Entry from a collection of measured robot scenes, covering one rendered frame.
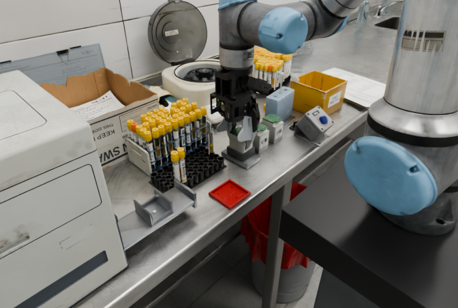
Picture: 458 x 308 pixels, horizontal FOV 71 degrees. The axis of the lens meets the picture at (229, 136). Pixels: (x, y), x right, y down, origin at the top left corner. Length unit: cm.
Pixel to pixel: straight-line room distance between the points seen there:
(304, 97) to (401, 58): 66
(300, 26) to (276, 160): 39
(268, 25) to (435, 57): 27
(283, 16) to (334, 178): 34
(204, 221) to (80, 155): 32
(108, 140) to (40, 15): 42
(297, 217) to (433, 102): 30
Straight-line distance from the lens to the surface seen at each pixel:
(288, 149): 90
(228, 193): 75
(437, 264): 64
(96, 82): 110
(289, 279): 144
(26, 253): 52
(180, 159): 71
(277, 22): 57
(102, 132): 83
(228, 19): 66
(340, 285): 81
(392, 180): 45
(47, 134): 44
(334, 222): 62
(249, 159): 83
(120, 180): 83
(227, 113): 72
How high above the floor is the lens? 138
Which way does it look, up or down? 32 degrees down
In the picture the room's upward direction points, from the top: straight up
